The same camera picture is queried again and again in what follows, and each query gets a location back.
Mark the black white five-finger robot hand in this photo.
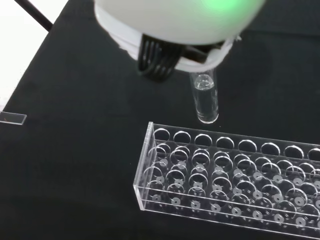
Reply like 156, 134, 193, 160
93, 0, 267, 83

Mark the clear acrylic test tube rack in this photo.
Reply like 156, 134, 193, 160
133, 121, 320, 240

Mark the black tripod leg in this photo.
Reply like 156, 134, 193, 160
13, 0, 54, 32

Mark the black bench cloth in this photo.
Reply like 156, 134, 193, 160
0, 0, 320, 240

